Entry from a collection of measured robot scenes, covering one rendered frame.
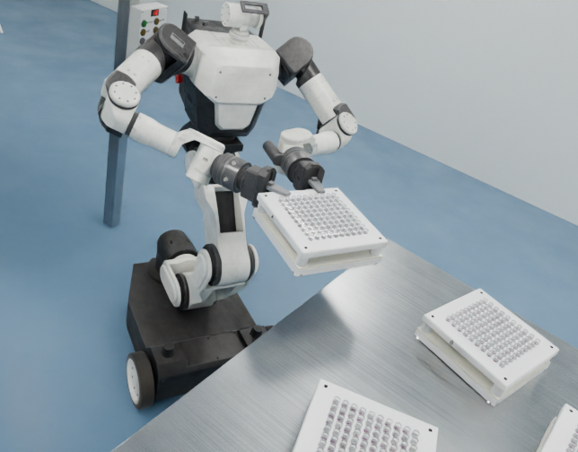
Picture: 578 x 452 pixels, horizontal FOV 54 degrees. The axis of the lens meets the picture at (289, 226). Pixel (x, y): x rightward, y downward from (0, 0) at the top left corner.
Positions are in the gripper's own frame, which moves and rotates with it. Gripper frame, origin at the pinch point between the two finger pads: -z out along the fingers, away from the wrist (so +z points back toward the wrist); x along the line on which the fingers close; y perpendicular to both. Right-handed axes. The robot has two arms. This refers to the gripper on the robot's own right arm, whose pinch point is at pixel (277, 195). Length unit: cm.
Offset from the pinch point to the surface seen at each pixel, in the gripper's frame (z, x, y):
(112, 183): 116, 74, -67
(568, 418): -81, 13, 9
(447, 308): -49, 12, -6
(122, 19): 116, -4, -65
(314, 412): -38, 12, 44
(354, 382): -39, 19, 25
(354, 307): -29.1, 18.6, 1.9
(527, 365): -71, 12, -1
